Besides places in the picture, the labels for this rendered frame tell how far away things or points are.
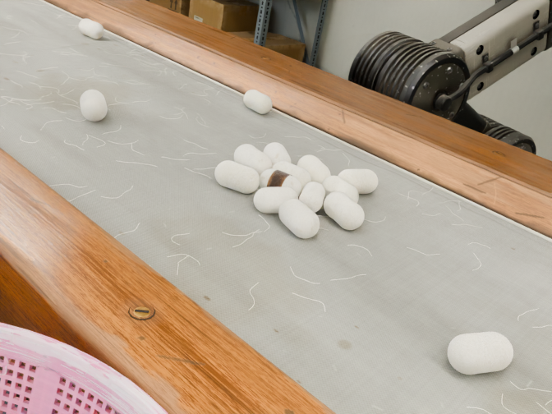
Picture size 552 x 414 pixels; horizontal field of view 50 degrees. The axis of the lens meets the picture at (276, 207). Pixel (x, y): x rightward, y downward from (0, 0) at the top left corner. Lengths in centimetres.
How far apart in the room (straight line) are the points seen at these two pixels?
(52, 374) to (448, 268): 26
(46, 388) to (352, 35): 284
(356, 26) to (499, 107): 82
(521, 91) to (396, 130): 203
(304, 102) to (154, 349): 41
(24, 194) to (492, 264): 31
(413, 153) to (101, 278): 34
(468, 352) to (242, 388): 12
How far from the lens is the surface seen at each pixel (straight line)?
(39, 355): 26
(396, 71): 83
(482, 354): 32
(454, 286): 40
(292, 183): 43
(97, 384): 25
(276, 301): 34
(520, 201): 53
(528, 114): 259
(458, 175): 54
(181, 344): 26
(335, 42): 310
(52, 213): 35
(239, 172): 43
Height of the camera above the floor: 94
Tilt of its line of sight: 27 degrees down
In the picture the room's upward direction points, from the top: 11 degrees clockwise
